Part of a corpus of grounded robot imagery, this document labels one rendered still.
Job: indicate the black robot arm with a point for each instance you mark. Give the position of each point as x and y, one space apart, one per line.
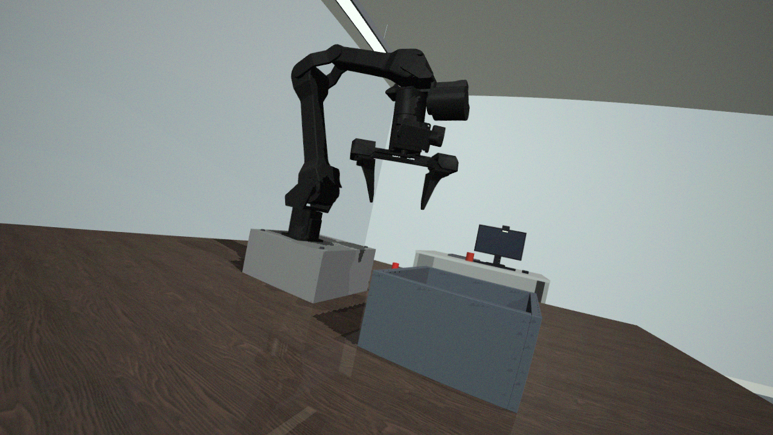
319 182

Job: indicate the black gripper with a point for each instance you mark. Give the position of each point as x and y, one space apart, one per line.
439 165

